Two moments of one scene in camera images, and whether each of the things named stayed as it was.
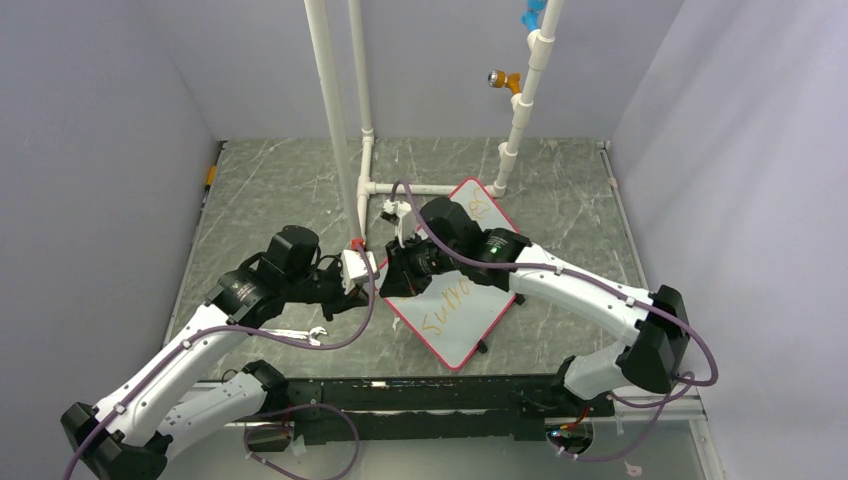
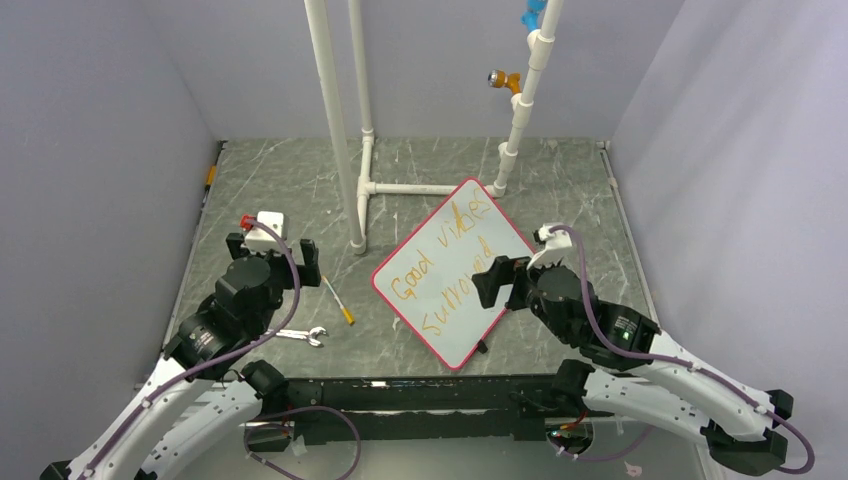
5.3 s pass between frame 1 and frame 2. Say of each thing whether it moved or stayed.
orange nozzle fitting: stayed
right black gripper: moved
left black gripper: moved
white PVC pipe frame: stayed
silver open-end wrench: stayed
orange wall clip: stayed
